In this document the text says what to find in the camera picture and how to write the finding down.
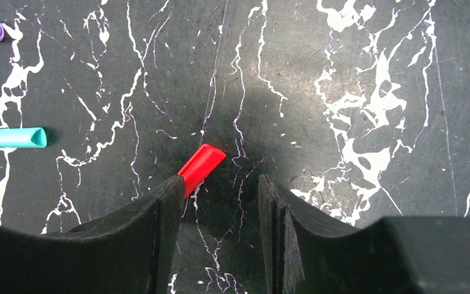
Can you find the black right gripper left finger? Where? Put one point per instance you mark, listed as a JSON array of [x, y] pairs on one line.
[[129, 250]]

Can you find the teal pen cap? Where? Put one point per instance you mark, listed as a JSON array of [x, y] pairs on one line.
[[32, 137]]

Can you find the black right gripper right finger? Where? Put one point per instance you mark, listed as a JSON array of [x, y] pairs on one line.
[[307, 251]]

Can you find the red pen cap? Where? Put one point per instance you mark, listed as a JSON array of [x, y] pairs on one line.
[[205, 159]]

